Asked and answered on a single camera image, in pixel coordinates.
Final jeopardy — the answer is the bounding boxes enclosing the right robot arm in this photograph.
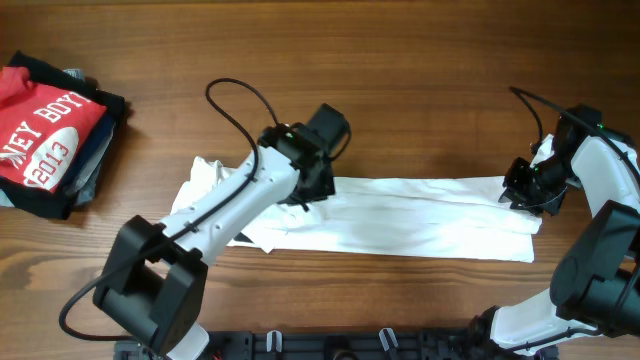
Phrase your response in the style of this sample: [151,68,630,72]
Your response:
[460,104,639,359]

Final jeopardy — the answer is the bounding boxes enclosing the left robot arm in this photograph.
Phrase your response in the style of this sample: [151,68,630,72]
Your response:
[93,104,351,359]

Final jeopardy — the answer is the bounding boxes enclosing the black folded garment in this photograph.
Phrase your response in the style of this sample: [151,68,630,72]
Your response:
[1,51,128,220]

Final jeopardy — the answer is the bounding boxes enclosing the red printed folded t-shirt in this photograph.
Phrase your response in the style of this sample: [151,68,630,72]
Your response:
[1,67,106,192]

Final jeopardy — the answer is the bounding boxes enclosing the white t-shirt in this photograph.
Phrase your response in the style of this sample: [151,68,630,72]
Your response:
[168,158,542,263]

